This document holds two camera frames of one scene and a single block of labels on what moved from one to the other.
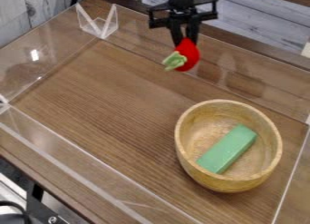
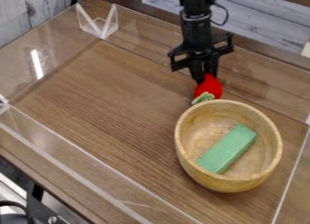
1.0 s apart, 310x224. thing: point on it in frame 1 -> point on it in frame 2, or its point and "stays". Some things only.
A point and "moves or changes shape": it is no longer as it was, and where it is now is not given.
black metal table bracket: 39,213 stays
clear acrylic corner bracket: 98,26 stays
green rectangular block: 218,157 stays
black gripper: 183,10 -> 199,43
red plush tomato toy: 186,58 moves or changes shape
